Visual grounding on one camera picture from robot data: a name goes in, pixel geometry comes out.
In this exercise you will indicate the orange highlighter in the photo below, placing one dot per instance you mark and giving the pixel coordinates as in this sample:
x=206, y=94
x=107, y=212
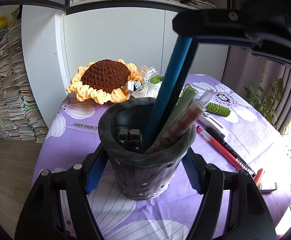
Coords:
x=259, y=175

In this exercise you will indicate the red pen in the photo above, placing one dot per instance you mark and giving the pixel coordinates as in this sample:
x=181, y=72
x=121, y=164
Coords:
x=218, y=145

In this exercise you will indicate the grey perforated pen holder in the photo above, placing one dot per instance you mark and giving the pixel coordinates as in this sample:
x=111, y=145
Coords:
x=140, y=177

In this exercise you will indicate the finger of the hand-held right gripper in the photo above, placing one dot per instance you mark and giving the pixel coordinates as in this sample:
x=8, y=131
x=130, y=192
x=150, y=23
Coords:
x=210, y=25
x=285, y=58

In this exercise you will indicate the crochet sunflower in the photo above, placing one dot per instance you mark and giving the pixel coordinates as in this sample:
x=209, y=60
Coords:
x=103, y=75

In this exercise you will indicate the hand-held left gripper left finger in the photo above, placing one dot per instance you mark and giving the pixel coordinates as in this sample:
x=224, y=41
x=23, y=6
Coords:
x=95, y=177

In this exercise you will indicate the white translucent ribbon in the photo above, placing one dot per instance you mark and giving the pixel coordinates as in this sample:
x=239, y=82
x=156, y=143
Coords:
x=148, y=77

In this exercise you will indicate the black pen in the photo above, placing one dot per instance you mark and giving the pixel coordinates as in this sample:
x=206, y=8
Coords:
x=233, y=150

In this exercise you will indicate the clear gel pen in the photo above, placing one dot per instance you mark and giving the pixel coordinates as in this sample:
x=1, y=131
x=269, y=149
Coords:
x=208, y=96

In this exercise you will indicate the blue pen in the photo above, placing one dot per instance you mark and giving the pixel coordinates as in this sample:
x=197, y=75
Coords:
x=170, y=87

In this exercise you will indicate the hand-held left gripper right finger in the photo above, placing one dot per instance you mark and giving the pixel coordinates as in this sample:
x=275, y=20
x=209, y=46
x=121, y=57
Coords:
x=193, y=177

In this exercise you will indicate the green potted plant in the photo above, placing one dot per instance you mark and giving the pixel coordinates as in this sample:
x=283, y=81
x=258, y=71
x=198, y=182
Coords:
x=273, y=97

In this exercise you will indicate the purple floral tablecloth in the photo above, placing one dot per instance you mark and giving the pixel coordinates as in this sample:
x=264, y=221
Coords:
x=160, y=220

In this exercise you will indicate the stack of paper booklets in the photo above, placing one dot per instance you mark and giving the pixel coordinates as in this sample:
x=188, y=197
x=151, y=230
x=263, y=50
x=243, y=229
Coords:
x=198, y=3

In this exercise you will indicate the tall pile of papers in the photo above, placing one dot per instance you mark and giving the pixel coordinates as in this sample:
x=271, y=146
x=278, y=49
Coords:
x=13, y=92

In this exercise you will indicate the white correction tape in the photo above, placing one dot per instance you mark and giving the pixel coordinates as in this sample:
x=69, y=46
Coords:
x=214, y=125

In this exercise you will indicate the white bookcase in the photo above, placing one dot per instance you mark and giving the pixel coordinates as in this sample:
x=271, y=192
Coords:
x=115, y=45

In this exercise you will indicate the white grey eraser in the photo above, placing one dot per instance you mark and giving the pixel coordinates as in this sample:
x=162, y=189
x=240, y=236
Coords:
x=269, y=187

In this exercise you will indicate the small white box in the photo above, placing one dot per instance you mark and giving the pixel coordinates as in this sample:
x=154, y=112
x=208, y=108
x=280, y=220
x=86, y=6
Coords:
x=133, y=86

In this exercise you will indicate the green pen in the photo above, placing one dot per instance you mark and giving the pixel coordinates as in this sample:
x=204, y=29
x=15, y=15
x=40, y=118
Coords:
x=185, y=97

